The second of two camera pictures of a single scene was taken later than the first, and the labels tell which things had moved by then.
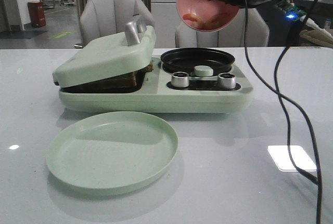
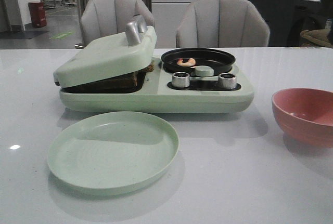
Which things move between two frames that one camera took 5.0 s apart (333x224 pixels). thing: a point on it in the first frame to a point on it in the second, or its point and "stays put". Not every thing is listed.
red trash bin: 37,15 stays put
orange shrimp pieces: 211,23 to 190,62
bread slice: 150,67 stays put
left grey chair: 107,14 stays put
